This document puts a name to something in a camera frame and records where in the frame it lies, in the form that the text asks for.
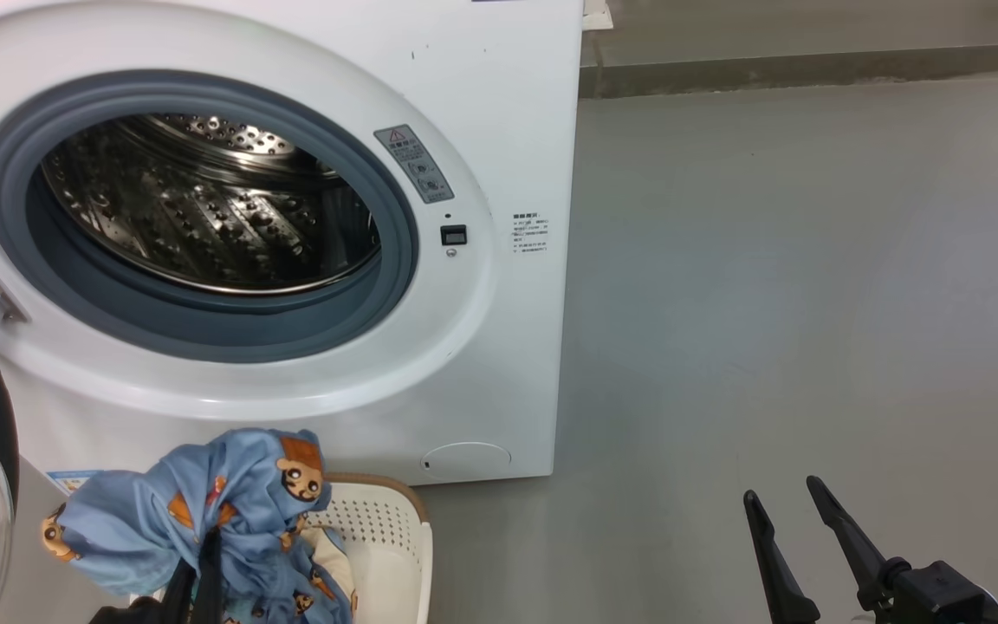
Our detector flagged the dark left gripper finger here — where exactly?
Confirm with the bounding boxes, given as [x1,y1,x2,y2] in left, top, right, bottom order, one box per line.
[163,559,197,624]
[196,529,224,624]

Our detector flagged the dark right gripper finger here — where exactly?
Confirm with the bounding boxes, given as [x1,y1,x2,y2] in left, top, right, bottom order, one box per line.
[807,475,909,612]
[743,490,820,624]

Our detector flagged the blue bear print garment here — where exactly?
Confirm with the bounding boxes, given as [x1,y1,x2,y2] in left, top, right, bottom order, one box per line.
[42,427,358,624]

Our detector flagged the cream perforated laundry basket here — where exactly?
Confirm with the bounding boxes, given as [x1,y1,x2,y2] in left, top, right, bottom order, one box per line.
[131,472,433,624]

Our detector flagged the grey rubber door gasket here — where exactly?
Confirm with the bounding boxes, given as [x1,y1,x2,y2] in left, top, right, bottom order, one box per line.
[0,69,419,363]

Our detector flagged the steel washing machine drum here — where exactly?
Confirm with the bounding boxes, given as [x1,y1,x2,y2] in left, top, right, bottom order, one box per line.
[40,113,381,296]

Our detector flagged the white washing machine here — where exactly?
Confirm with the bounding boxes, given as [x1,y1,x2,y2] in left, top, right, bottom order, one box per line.
[0,0,584,486]

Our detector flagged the blue energy label sticker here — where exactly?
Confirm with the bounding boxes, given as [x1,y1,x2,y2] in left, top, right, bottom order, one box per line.
[47,470,106,495]

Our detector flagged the round filter cover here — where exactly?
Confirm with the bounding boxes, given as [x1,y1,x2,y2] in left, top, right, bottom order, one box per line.
[421,442,513,482]

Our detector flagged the small printed text sticker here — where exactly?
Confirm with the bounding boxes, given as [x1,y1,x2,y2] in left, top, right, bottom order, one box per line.
[512,212,550,256]

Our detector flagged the grey warning sticker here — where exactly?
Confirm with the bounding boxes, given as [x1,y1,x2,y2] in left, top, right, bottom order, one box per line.
[374,124,455,205]

